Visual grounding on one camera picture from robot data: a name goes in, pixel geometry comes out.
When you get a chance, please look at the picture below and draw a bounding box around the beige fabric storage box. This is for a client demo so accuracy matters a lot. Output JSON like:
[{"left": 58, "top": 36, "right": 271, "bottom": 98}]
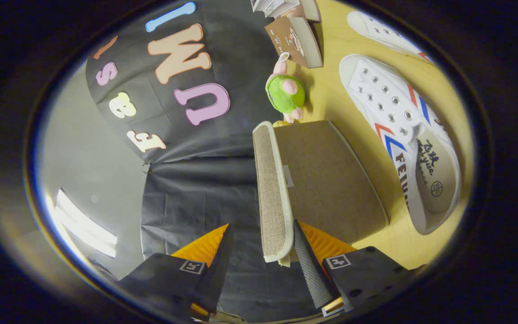
[{"left": 253, "top": 120, "right": 389, "bottom": 266}]

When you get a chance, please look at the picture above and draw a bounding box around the ceiling light panel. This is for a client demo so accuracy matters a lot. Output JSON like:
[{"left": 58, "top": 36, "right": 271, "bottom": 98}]
[{"left": 54, "top": 188, "right": 118, "bottom": 258}]

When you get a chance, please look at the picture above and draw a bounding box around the brown illustrated book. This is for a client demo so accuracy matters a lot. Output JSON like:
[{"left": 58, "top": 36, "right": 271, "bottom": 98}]
[{"left": 264, "top": 17, "right": 323, "bottom": 69}]

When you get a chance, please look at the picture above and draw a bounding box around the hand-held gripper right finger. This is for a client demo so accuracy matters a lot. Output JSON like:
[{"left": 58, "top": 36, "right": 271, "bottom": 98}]
[{"left": 293, "top": 220, "right": 421, "bottom": 318}]

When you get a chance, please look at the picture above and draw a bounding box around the green and pink plush toy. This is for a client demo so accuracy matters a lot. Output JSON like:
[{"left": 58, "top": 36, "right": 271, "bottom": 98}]
[{"left": 266, "top": 52, "right": 307, "bottom": 123}]

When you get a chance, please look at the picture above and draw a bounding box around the plain brown book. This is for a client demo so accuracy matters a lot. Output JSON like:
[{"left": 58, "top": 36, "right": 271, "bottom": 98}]
[{"left": 281, "top": 0, "right": 322, "bottom": 23}]

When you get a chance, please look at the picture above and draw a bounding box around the black backdrop cloth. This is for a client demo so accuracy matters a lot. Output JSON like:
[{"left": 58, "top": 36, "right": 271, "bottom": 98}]
[{"left": 85, "top": 0, "right": 327, "bottom": 324}]

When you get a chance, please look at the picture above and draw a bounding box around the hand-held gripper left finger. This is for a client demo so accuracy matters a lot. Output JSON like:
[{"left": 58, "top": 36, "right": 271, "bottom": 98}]
[{"left": 117, "top": 224, "right": 235, "bottom": 321}]

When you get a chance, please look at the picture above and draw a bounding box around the white patterned book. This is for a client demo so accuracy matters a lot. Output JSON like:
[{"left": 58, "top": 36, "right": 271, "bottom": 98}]
[{"left": 251, "top": 0, "right": 282, "bottom": 13}]

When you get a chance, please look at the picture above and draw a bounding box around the white canvas shoe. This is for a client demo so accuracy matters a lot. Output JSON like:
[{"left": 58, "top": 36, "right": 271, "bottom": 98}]
[
  {"left": 347, "top": 11, "right": 435, "bottom": 63},
  {"left": 339, "top": 54, "right": 462, "bottom": 235}
]

